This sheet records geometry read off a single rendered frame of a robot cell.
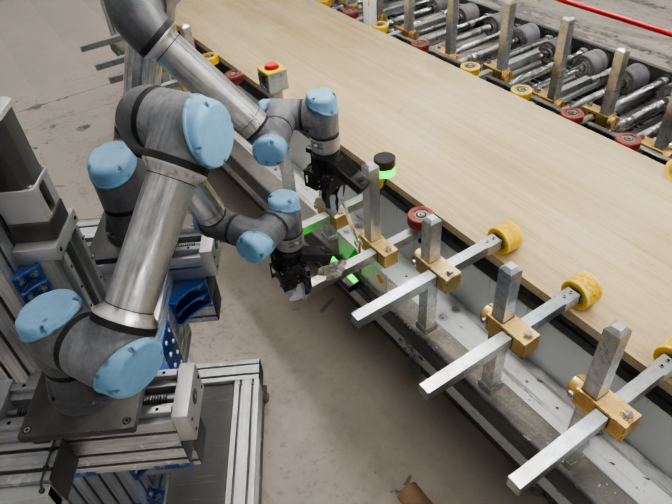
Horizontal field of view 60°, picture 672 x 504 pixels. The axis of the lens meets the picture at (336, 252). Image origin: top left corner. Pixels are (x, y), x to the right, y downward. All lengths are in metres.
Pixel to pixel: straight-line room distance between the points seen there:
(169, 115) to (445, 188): 1.05
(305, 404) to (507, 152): 1.22
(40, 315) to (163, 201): 0.30
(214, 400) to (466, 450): 0.93
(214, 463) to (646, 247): 1.47
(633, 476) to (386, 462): 0.93
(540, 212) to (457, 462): 0.97
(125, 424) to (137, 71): 0.78
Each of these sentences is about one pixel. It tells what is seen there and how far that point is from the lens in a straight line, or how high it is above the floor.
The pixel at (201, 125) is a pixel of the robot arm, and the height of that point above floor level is 1.52.
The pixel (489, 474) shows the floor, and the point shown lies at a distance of 2.27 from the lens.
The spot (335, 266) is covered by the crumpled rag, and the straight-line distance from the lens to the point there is 1.63.
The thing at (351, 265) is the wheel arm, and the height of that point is 0.86.
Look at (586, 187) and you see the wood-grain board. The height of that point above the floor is 0.90.
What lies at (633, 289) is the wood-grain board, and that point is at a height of 0.90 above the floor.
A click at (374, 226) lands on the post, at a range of 1.68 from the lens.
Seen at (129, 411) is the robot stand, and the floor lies 1.04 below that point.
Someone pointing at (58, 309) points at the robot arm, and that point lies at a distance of 1.14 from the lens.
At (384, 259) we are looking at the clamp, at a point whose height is 0.86.
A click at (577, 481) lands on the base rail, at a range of 1.51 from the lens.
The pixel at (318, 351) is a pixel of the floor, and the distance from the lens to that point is 2.56.
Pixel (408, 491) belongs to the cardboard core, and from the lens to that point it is 2.13.
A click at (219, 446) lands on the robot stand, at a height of 0.21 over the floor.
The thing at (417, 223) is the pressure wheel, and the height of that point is 0.90.
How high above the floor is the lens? 2.00
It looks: 42 degrees down
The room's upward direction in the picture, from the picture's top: 5 degrees counter-clockwise
